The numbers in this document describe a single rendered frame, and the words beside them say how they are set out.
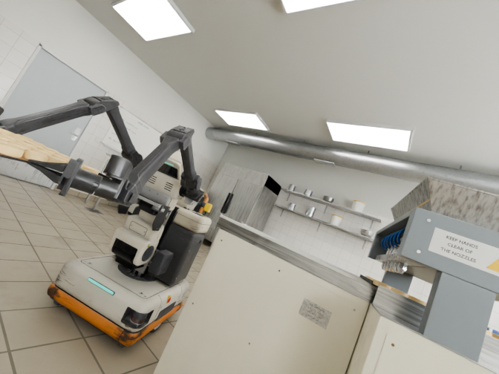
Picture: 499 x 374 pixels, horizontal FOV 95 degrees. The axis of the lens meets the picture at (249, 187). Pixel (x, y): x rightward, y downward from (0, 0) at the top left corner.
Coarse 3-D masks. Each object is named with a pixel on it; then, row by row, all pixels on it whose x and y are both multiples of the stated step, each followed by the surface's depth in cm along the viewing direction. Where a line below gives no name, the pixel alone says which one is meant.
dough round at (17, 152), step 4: (0, 144) 52; (4, 144) 53; (8, 144) 55; (0, 148) 52; (4, 148) 52; (8, 148) 52; (12, 148) 53; (16, 148) 54; (20, 148) 56; (0, 152) 52; (4, 152) 52; (8, 152) 52; (12, 152) 53; (16, 152) 54; (20, 152) 54; (12, 156) 53; (16, 156) 54; (20, 156) 55
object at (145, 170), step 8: (160, 136) 97; (168, 136) 97; (160, 144) 92; (168, 144) 93; (176, 144) 96; (184, 144) 98; (152, 152) 87; (160, 152) 88; (168, 152) 92; (144, 160) 83; (152, 160) 84; (160, 160) 88; (136, 168) 79; (144, 168) 80; (152, 168) 83; (136, 176) 76; (144, 176) 79; (128, 184) 74; (136, 184) 75; (144, 184) 80; (136, 192) 75; (112, 200) 71; (120, 200) 70
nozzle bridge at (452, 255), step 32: (416, 224) 70; (448, 224) 67; (384, 256) 108; (416, 256) 67; (448, 256) 65; (480, 256) 63; (448, 288) 63; (480, 288) 61; (448, 320) 61; (480, 320) 59
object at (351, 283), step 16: (224, 224) 112; (240, 224) 110; (256, 240) 105; (272, 240) 102; (288, 256) 98; (304, 256) 96; (320, 272) 93; (336, 272) 91; (352, 288) 87; (368, 288) 86
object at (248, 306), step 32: (224, 256) 107; (256, 256) 102; (192, 288) 108; (224, 288) 102; (256, 288) 98; (288, 288) 94; (320, 288) 90; (192, 320) 103; (224, 320) 98; (256, 320) 94; (288, 320) 90; (320, 320) 87; (352, 320) 84; (192, 352) 99; (224, 352) 95; (256, 352) 91; (288, 352) 87; (320, 352) 84; (352, 352) 81
